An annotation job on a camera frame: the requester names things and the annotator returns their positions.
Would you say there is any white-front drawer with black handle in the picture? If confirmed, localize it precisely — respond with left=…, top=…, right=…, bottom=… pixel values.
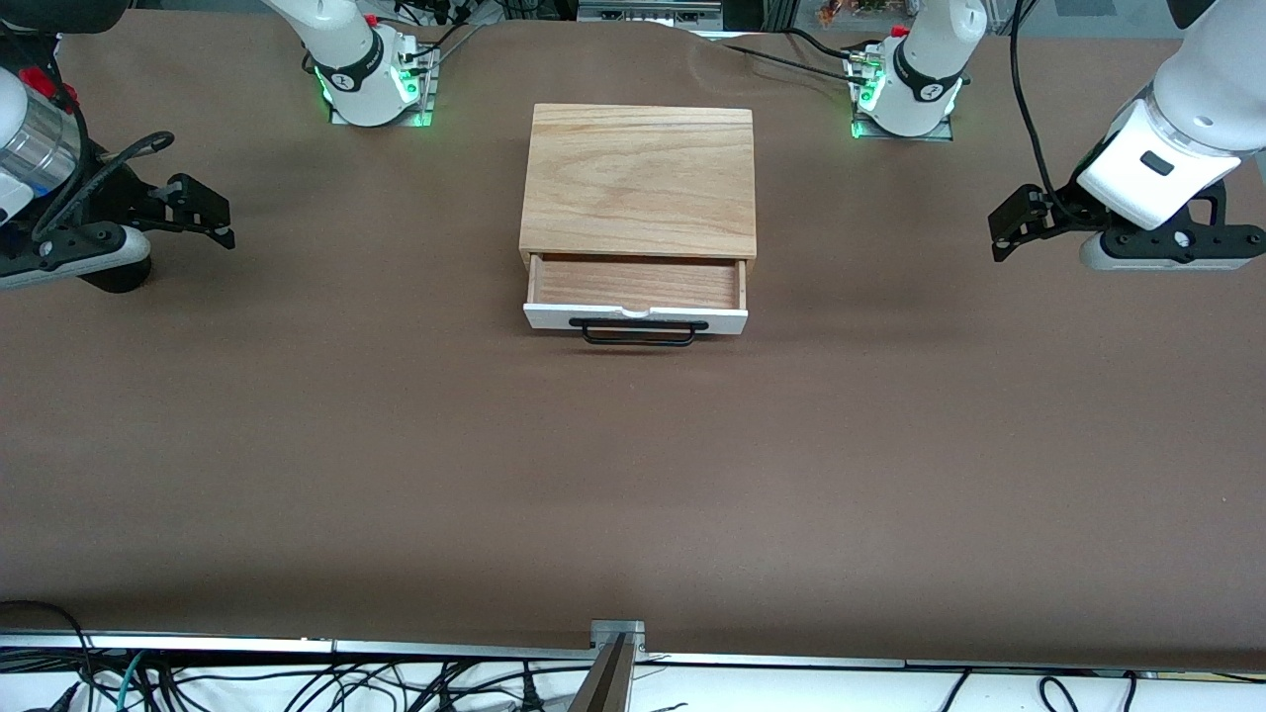
left=522, top=252, right=750, bottom=348

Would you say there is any light wooden drawer cabinet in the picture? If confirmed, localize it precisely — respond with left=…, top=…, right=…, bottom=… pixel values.
left=518, top=103, right=759, bottom=281

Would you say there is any black ribbed vase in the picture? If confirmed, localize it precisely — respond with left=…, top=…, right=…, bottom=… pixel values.
left=74, top=259, right=152, bottom=296

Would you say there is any brown table cover sheet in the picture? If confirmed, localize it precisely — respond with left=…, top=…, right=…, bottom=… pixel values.
left=0, top=10, right=1266, bottom=673

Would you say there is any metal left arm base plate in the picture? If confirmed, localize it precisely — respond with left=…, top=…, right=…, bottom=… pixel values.
left=848, top=49, right=956, bottom=142

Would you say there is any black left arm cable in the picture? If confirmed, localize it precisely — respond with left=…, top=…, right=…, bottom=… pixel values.
left=1008, top=0, right=1089, bottom=226

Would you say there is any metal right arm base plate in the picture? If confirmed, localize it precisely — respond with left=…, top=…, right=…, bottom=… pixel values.
left=328, top=44, right=439, bottom=131

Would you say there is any short black table cable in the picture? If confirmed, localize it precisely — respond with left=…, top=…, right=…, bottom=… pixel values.
left=786, top=28, right=861, bottom=60

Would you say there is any long black table cable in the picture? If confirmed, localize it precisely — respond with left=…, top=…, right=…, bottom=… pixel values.
left=707, top=38, right=871, bottom=85

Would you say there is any black base connector cable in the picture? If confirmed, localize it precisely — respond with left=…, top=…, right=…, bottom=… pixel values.
left=401, top=15, right=488, bottom=68

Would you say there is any black looped floor cable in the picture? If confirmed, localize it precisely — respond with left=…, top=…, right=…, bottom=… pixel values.
left=0, top=599, right=96, bottom=712

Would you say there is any teal cable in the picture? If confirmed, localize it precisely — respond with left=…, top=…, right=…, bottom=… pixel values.
left=115, top=653, right=149, bottom=712

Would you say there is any aluminium table edge rail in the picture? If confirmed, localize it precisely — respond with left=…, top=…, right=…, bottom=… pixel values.
left=0, top=631, right=1266, bottom=681

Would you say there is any grey metal mounting bracket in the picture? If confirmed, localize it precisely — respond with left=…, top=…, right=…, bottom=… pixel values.
left=566, top=619, right=647, bottom=712

